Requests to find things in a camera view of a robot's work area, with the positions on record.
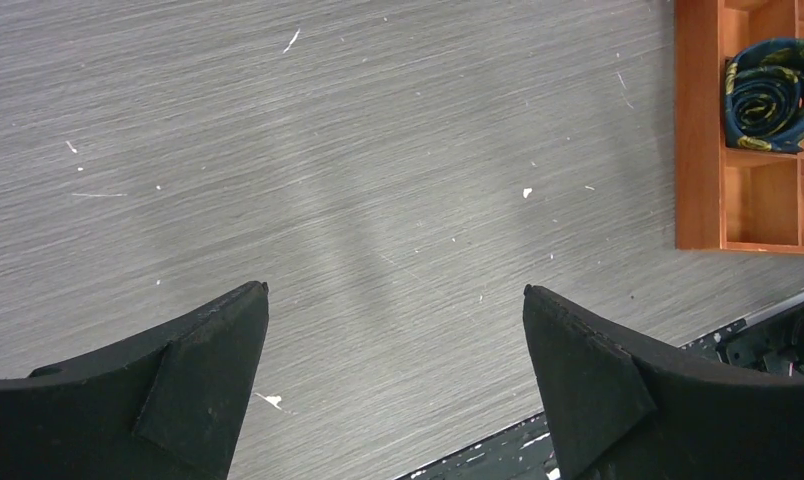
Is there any rolled dark blue patterned tie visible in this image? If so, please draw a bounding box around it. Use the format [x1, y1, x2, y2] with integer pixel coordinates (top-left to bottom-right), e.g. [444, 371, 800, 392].
[723, 37, 804, 154]

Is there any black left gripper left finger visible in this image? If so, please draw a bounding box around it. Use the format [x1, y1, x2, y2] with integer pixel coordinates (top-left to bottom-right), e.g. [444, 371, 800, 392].
[0, 281, 269, 479]

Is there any orange wooden organizer tray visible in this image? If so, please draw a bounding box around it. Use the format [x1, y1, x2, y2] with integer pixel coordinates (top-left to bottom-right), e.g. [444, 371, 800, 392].
[674, 1, 804, 254]

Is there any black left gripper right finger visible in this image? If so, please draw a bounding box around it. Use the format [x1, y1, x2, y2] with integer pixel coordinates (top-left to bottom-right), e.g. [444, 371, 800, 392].
[523, 284, 804, 480]

